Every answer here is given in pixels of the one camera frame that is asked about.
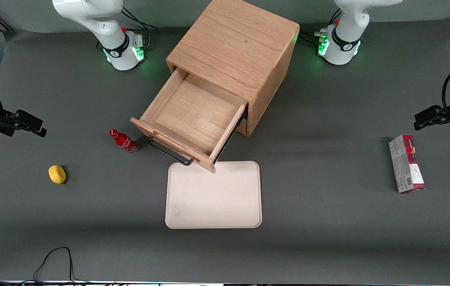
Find black drawer handle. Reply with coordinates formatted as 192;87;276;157
148;135;195;166

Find wooden drawer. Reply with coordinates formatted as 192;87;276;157
130;68;249;174

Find wooden drawer cabinet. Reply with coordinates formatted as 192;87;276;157
165;0;300;137

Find grey and red carton box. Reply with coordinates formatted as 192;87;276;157
388;134;426;194

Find yellow lemon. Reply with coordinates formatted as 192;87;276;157
48;165;67;184

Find red cola bottle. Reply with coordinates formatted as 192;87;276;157
109;129;138;154

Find beige rectangular plastic tray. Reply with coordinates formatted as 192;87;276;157
165;161;262;229

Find black looped cable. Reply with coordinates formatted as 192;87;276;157
34;247;75;283

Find black base cable bundle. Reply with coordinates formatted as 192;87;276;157
121;6;159;49
299;8;341;46

